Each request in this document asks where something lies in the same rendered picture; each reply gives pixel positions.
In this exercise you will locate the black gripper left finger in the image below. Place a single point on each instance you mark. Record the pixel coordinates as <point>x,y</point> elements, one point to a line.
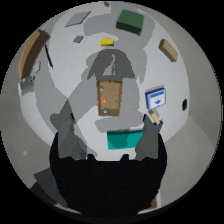
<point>64,150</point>

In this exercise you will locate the yellow rectangular block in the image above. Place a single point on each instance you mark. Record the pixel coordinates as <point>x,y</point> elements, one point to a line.
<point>106,42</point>

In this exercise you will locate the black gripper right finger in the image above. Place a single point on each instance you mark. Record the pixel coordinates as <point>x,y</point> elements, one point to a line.
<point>151,150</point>

